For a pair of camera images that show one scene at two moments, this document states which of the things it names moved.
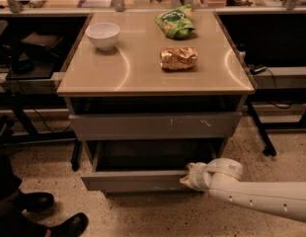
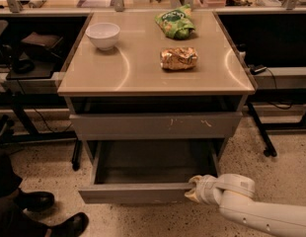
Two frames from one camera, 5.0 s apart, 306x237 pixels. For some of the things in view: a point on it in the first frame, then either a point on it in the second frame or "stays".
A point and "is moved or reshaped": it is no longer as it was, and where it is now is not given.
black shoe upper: (33, 201) stays
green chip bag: (177, 24) stays
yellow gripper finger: (186, 181) → (191, 195)
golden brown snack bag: (178, 58) stays
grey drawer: (145, 165) is moved or reshaped
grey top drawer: (157, 126) stays
